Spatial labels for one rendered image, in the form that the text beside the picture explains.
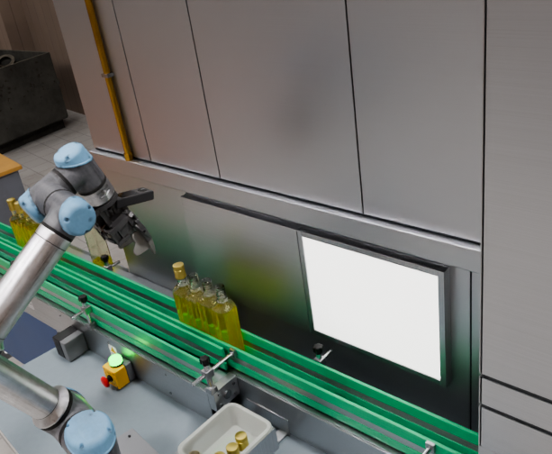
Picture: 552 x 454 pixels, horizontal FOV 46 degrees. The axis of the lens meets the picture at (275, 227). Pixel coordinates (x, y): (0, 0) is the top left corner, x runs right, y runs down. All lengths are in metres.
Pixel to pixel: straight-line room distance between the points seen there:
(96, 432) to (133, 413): 0.45
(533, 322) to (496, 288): 0.07
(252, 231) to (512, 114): 1.11
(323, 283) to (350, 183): 0.32
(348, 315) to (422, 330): 0.23
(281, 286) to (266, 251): 0.11
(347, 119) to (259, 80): 0.27
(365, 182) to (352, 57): 0.30
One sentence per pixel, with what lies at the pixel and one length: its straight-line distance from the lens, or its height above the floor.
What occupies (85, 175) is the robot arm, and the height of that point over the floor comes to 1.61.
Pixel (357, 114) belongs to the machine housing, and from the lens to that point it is 1.50.
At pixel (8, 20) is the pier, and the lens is 8.68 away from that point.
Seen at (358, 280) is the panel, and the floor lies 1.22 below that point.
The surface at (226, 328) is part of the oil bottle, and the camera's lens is 1.94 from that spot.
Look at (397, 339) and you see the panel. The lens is 1.72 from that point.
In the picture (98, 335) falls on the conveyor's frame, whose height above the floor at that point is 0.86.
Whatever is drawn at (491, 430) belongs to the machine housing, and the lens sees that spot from 1.20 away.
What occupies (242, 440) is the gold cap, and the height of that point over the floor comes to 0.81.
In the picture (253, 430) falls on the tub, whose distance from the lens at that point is 1.94.
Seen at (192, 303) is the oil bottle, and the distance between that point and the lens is 2.00.
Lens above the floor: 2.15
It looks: 28 degrees down
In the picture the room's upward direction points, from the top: 9 degrees counter-clockwise
